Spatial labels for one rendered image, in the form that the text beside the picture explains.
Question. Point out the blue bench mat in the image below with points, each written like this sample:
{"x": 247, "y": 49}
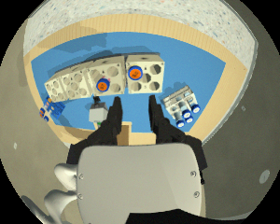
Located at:
{"x": 184, "y": 64}

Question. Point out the sample tube with blue cap and orange dot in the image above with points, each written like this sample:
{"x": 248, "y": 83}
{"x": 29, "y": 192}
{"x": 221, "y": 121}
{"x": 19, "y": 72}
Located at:
{"x": 103, "y": 84}

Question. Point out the beige tube rack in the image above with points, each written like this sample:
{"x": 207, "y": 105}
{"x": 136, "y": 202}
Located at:
{"x": 173, "y": 102}

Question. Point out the blue tube rack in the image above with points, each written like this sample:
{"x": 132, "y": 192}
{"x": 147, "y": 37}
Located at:
{"x": 58, "y": 107}

